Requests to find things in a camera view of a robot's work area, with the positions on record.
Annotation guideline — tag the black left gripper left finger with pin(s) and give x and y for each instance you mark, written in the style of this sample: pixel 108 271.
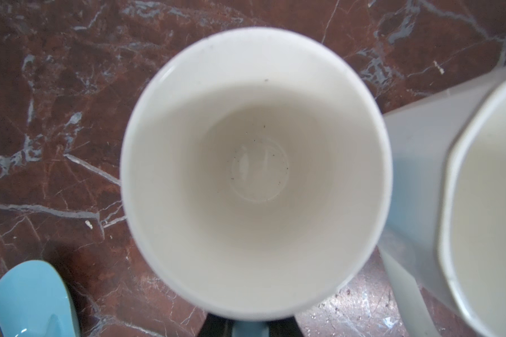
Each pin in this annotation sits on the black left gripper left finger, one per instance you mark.
pixel 215 326

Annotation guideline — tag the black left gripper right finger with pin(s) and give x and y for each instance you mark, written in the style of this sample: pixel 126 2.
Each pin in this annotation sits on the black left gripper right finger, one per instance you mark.
pixel 287 327

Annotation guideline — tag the light blue mug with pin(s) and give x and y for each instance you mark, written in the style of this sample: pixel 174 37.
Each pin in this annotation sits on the light blue mug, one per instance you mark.
pixel 256 175

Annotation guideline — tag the white faceted mug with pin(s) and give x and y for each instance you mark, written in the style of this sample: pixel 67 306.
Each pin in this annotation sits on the white faceted mug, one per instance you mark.
pixel 446 228

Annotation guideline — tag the light blue silicone spatula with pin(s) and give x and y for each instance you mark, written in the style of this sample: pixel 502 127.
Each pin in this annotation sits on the light blue silicone spatula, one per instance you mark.
pixel 34 301

